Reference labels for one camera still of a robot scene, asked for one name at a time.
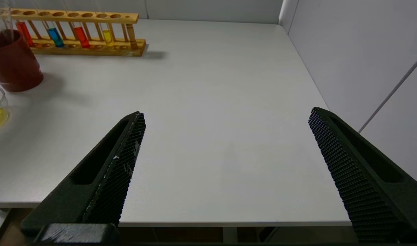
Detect test tube with blue pigment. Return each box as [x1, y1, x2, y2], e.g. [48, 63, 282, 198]
[32, 0, 65, 48]

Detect test tube with red pigment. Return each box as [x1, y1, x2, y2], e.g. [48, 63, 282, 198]
[15, 10, 35, 47]
[62, 0, 91, 49]

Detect red plastic cup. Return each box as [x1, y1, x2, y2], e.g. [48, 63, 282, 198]
[0, 29, 44, 92]

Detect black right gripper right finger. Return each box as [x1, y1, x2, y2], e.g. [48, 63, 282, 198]
[308, 107, 417, 243]

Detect white table leg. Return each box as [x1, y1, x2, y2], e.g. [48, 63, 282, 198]
[224, 227, 238, 244]

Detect wooden test tube rack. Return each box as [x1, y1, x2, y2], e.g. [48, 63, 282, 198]
[0, 8, 147, 57]

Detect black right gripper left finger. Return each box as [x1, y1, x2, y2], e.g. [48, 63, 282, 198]
[21, 111, 147, 241]

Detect test tube with yellow pigment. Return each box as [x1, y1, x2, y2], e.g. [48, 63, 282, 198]
[0, 1, 14, 41]
[92, 0, 115, 47]

